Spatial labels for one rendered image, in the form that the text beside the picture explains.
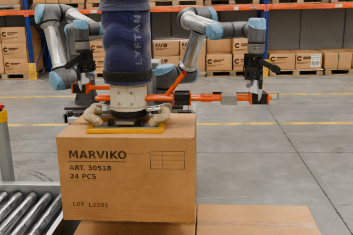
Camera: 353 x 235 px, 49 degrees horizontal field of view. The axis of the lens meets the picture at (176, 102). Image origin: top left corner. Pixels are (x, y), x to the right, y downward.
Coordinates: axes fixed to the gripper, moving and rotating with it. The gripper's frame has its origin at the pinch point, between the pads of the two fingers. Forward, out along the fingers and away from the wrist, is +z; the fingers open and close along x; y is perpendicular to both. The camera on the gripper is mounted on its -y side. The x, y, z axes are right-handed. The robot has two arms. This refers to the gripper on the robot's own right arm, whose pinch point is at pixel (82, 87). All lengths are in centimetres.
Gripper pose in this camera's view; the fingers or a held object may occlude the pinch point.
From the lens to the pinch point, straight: 214.4
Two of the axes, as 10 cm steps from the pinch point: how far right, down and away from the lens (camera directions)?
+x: 0.5, -2.4, 9.7
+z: 0.3, 9.7, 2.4
